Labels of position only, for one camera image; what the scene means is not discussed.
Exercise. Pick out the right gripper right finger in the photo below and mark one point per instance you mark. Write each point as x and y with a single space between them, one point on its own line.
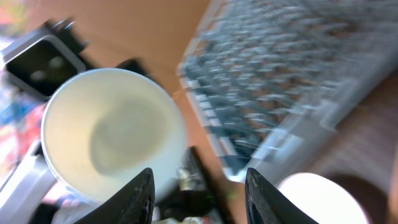
265 204

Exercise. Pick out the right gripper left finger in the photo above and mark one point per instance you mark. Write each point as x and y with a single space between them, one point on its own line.
133 204

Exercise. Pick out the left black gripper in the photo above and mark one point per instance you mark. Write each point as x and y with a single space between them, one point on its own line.
195 195

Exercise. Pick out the white cup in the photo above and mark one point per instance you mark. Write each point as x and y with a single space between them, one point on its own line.
102 127

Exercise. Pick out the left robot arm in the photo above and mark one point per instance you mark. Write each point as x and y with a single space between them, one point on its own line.
22 194

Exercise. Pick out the grey dishwasher rack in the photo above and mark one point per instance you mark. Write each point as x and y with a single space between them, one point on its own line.
270 80

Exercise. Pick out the brown plastic tray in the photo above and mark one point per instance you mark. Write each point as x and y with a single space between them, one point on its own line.
360 157

